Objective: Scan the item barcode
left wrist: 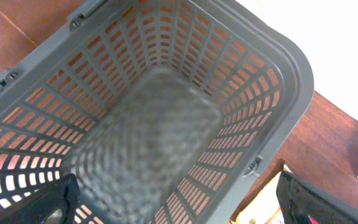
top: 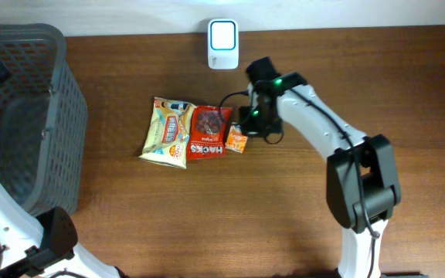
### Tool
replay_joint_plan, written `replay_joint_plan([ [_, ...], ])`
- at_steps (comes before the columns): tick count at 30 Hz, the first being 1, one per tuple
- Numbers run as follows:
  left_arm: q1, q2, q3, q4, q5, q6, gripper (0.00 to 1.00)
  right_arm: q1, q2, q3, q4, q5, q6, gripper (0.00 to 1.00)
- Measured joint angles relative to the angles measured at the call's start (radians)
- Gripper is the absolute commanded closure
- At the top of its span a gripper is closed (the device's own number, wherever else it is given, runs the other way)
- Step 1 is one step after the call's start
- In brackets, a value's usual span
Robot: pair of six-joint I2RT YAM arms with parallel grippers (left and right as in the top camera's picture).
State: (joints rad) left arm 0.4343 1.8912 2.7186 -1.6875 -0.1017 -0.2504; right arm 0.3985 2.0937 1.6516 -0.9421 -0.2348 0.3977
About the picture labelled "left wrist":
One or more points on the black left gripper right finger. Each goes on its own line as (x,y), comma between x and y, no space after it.
(302,202)

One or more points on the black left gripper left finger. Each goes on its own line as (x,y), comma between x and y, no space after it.
(55,203)

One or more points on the grey plastic basket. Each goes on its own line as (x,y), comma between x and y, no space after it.
(161,111)

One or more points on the yellow snack bag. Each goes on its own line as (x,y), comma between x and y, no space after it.
(265,207)

